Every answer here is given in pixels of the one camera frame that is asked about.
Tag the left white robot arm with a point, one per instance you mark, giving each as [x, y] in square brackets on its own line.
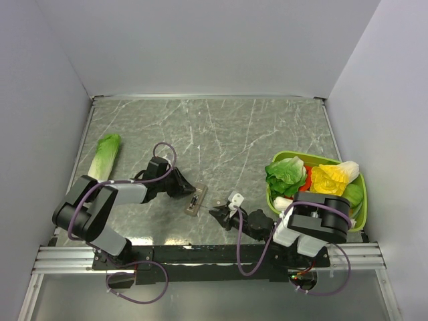
[85, 209]

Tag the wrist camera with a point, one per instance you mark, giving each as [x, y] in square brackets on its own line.
[169, 157]
[235, 200]

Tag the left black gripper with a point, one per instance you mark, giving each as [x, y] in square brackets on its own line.
[182, 186]

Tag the round green toy vegetable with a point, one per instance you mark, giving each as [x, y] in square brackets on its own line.
[354, 194]

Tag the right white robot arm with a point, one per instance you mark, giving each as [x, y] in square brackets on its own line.
[311, 220]

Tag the long napa cabbage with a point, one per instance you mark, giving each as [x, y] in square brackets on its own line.
[103, 161]

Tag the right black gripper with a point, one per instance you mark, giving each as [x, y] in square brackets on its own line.
[223, 217]

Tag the green toy lettuce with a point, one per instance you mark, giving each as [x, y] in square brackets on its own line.
[285, 177]

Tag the yellow toy cabbage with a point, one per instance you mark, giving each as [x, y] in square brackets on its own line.
[333, 179]

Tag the green plastic basket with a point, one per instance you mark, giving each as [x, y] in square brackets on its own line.
[357, 214]

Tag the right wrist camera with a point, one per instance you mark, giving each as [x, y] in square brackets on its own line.
[235, 200]

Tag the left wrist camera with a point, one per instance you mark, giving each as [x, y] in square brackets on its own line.
[169, 157]

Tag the white green bok choy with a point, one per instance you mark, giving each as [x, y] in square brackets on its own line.
[282, 203]

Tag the beige remote control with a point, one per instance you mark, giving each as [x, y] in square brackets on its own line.
[196, 201]

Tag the black base frame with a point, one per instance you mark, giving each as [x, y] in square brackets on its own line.
[150, 264]

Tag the red toy pepper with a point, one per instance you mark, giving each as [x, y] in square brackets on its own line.
[304, 185]

